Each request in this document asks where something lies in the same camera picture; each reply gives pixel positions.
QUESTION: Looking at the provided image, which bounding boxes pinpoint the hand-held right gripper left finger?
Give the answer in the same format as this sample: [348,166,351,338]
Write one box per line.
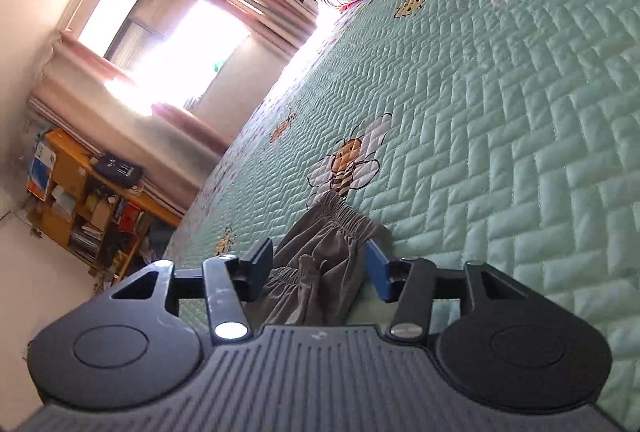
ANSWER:
[110,237,276,345]

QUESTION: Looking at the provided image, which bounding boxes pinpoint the dark blue bag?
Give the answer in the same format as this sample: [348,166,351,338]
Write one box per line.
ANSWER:
[94,153,143,187]

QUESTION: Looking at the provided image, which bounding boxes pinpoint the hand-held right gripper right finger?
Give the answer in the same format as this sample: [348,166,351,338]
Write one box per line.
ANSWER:
[364,239,526,340]

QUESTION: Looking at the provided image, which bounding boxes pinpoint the grey pants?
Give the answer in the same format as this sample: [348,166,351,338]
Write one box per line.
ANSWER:
[257,191,393,328]

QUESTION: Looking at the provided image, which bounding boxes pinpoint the blue white cardboard box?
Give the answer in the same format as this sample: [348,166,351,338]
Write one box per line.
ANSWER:
[27,132,60,202]

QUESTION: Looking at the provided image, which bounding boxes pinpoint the wooden bookshelf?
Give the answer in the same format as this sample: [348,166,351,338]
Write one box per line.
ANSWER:
[25,127,183,283]

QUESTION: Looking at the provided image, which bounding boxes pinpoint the teal cloth bag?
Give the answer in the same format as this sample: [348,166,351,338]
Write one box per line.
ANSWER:
[145,221,176,263]

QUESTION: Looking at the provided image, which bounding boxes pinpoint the green bee-print quilted bedspread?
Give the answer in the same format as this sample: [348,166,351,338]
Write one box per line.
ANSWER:
[162,0,640,423]

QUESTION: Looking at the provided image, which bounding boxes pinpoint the bright window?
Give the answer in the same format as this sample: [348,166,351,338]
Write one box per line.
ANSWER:
[77,0,251,113]

